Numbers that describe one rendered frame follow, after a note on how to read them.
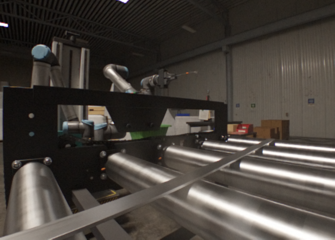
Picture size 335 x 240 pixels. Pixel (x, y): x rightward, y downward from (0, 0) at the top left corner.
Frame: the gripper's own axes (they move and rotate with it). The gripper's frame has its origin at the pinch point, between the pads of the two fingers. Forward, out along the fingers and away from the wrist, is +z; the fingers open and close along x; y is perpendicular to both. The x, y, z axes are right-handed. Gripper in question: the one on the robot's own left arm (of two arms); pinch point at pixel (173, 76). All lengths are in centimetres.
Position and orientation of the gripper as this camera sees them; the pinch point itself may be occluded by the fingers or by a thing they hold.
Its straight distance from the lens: 117.4
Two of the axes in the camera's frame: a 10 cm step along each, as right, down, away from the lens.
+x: 0.0, -10.0, 0.1
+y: -7.5, -0.1, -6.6
